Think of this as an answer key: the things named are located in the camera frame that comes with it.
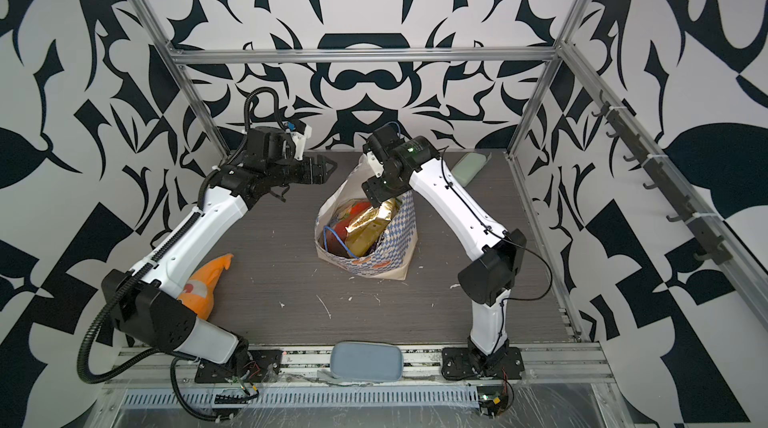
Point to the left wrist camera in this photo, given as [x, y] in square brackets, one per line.
[300, 135]

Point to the red fruit snack bag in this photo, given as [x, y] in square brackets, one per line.
[339, 228]

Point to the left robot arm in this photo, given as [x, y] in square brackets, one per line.
[143, 302]

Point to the orange plush toy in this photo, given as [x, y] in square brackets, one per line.
[198, 292]

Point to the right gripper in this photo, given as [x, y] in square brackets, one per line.
[375, 190]

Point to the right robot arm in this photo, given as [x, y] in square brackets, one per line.
[495, 254]

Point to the mint green case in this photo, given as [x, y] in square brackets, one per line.
[468, 167]

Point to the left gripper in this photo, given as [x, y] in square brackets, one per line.
[320, 174]

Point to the grey-blue pouch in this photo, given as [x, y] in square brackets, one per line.
[366, 362]

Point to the wall hook rack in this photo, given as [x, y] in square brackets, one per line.
[666, 179]

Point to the blue checkered paper bag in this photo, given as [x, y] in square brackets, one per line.
[390, 257]

